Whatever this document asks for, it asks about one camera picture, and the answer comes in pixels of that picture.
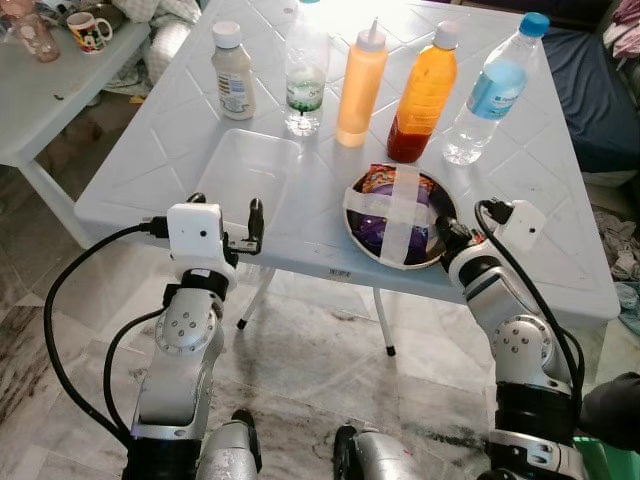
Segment purple snack packet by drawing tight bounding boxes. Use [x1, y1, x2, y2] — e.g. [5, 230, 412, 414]
[356, 165, 443, 257]

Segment large white plastic folding table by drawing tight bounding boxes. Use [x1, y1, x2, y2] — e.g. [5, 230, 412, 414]
[75, 0, 621, 356]

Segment cream white mayonnaise bottle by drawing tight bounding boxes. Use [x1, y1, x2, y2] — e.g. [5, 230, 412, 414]
[211, 20, 257, 122]

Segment orange red sauce bottle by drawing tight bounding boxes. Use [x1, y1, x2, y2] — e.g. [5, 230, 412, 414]
[387, 21, 464, 164]

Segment clear bottle green label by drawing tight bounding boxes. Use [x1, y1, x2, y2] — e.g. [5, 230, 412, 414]
[284, 0, 332, 138]

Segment water bottle blue cap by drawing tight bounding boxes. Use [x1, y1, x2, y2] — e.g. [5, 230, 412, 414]
[442, 12, 552, 167]

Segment grey crumpled clothes heap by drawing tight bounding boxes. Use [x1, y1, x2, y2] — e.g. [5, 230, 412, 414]
[588, 205, 640, 336]

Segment light orange squeeze bottle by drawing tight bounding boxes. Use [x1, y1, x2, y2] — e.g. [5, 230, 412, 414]
[335, 17, 389, 149]

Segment pale crumpled cloth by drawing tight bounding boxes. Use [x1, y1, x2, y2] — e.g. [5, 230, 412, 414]
[105, 0, 201, 96]

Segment small white table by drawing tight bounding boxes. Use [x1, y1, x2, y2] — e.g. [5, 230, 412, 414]
[0, 18, 151, 246]

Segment navy blue cushion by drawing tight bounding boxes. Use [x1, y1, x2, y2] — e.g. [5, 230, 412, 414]
[540, 22, 640, 176]

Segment cartoon print mug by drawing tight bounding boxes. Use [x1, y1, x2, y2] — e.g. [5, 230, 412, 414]
[65, 10, 114, 54]

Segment grey robot left leg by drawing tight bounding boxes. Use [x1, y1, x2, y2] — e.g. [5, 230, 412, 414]
[193, 408, 264, 480]

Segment grey robot leg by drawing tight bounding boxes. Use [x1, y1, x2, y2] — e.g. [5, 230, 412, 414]
[193, 408, 264, 480]
[332, 425, 419, 480]

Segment person's leg black trousers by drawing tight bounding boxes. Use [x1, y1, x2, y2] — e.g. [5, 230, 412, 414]
[580, 373, 640, 453]

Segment pinkish drinking glass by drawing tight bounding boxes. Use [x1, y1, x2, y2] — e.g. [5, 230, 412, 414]
[8, 0, 61, 64]

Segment grey robot right leg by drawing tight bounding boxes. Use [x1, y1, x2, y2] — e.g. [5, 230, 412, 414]
[332, 425, 419, 480]

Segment pink clothes pile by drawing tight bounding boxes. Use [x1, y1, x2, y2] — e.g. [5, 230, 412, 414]
[610, 0, 640, 61]

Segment green plastic bin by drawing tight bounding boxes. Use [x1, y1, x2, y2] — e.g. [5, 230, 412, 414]
[572, 435, 640, 480]

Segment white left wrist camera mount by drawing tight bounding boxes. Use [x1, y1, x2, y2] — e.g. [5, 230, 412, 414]
[165, 203, 239, 279]

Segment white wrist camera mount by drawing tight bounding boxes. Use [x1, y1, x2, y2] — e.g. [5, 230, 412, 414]
[488, 200, 548, 252]
[165, 203, 239, 279]

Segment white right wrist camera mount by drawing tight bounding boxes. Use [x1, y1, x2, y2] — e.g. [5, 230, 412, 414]
[488, 200, 548, 252]

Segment short black left arm cable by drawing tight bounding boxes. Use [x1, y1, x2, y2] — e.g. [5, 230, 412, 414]
[103, 308, 166, 436]

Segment long black left arm cable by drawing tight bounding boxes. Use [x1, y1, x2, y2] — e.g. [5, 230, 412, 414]
[42, 222, 169, 446]

